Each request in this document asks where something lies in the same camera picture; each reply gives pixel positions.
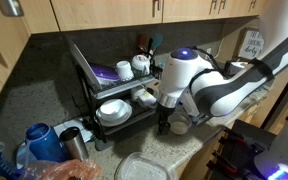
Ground orange plastic bag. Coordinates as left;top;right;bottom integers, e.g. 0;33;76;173
18;159;102;180

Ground light wood base cabinet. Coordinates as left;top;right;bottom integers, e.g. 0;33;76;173
180;96;268;180

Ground framed dirty dishes sign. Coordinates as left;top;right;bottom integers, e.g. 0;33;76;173
238;28;265;61

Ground blue spatula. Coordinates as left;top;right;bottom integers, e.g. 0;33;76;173
150;33;163;53

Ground grey rack drain tray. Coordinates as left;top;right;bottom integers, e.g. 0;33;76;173
93;113;162;152

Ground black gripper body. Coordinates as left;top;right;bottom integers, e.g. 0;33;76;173
156;103;174;126

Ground black stand with red clamps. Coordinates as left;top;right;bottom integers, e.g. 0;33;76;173
205;119;278;180

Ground clear plastic container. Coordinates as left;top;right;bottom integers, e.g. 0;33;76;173
168;113;192;135

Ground black two-tier dish rack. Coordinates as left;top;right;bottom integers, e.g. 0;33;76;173
75;63;163;144

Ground large white dinner plate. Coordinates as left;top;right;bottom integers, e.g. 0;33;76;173
95;101;133;128

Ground large white upright plate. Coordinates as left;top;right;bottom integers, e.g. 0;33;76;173
67;38;102;93

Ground red spatula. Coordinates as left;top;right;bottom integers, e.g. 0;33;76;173
137;33;149;52

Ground stainless steel tumbler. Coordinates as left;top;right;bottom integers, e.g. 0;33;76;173
58;126;90;162

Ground grey ceramic mug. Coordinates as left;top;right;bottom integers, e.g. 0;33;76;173
137;89;158;108

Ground white mug with red print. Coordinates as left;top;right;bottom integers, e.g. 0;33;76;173
130;54;151;76

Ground black kitchen utensil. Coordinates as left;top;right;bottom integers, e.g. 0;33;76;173
146;38;154;60

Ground light wood upper cabinets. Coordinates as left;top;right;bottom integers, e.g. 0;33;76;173
17;0;268;34

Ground light wood side cabinet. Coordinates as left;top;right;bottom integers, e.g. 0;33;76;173
0;0;30;118

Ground silver metal fixture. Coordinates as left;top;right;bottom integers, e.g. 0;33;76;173
0;0;24;17

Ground metal cabinet door handle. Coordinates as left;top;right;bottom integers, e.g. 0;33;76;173
218;0;227;14
209;0;218;14
152;0;162;16

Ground black utensil holder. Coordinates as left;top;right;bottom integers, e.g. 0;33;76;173
150;64;163;83

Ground purple plastic bowl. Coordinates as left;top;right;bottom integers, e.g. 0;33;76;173
90;64;121;86

